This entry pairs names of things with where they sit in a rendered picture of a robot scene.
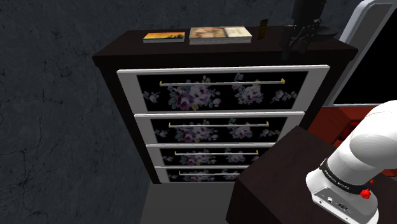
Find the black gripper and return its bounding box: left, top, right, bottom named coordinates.
left=280, top=17, right=323, bottom=62

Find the small dark yellow box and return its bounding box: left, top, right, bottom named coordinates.
left=256, top=18, right=269, bottom=41

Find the beige book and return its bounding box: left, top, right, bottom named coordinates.
left=188, top=25, right=253, bottom=46

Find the white framed black screen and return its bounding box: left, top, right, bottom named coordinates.
left=323, top=0, right=397, bottom=108

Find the red cabinet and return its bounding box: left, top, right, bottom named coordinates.
left=307, top=105, right=397, bottom=178

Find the dark robot stand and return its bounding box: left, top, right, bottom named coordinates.
left=225, top=125, right=397, bottom=224

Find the orange book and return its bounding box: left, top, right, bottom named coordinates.
left=143, top=31, right=186, bottom=44

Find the dark floral chest of drawers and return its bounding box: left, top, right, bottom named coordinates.
left=92, top=25, right=359, bottom=185

